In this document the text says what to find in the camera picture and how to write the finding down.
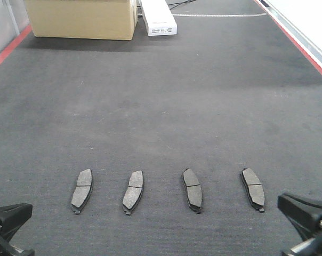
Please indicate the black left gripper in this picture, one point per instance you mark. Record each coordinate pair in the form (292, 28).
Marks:
(12, 217)

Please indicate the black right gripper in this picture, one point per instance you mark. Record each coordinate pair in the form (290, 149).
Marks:
(305, 215)

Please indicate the brake pad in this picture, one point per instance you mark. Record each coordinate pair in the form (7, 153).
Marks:
(82, 191)
(134, 192)
(193, 190)
(254, 189)

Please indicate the dark conveyor belt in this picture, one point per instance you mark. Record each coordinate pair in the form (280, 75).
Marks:
(229, 91)

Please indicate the cardboard box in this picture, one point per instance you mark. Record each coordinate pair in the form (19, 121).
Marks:
(109, 20)

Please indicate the long white carton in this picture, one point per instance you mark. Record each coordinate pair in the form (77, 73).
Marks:
(158, 18)

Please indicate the red conveyor frame rail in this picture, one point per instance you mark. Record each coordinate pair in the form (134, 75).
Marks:
(15, 43)

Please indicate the white conveyor side rail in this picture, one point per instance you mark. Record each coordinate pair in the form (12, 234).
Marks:
(301, 22)

